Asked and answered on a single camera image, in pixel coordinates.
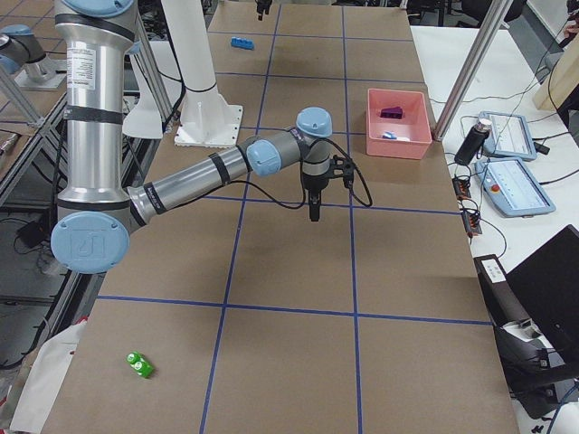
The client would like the black laptop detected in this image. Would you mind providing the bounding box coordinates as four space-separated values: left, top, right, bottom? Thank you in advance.
474 225 578 419

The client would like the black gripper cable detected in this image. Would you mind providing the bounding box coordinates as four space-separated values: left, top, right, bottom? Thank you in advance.
225 137 375 210

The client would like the teach pendant tablet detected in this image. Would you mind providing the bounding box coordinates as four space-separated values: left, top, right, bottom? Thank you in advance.
479 111 536 161
475 157 555 218

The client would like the aluminium frame post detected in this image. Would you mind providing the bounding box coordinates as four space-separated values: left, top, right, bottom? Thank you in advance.
432 0 513 142

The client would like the aluminium frame rack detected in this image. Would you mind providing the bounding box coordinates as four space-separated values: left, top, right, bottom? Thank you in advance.
0 49 155 363

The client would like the black water bottle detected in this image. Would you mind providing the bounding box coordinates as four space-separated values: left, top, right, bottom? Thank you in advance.
454 118 492 166

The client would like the orange usb hub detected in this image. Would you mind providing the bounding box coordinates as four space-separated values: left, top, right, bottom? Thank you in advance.
452 176 471 200
460 208 482 239

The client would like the near orange usb hub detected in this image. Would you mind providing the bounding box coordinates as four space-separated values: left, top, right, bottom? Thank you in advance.
460 208 482 239

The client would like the brown paper table mat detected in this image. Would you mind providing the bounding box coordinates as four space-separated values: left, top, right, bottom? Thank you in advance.
43 2 518 433

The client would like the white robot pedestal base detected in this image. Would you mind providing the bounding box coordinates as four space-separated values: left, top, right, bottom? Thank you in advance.
120 0 244 150

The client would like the pink plastic box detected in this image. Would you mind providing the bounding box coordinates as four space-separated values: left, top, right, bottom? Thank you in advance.
365 89 432 160

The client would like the white plastic bag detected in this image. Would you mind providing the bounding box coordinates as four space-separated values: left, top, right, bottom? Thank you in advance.
10 316 89 433

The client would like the far teach pendant tablet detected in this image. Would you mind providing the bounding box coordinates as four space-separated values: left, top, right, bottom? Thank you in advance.
479 111 536 161

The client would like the green toy block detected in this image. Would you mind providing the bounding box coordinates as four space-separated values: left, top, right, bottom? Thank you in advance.
126 351 155 378

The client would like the long blue toy block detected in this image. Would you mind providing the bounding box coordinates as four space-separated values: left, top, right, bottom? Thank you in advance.
231 37 255 51

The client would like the far orange usb hub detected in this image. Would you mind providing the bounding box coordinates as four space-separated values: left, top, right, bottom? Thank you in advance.
452 176 471 200

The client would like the near teach pendant tablet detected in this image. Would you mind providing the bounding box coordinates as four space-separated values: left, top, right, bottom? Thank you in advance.
475 157 555 218

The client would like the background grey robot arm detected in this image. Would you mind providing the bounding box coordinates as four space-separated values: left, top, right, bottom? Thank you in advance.
1 24 68 90

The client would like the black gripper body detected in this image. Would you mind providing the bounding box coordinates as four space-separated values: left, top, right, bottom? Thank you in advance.
255 0 271 21
301 155 354 194

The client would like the purple toy block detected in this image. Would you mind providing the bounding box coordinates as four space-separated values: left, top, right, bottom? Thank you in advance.
380 106 403 119

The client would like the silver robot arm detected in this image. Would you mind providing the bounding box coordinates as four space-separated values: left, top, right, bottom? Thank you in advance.
51 1 356 274

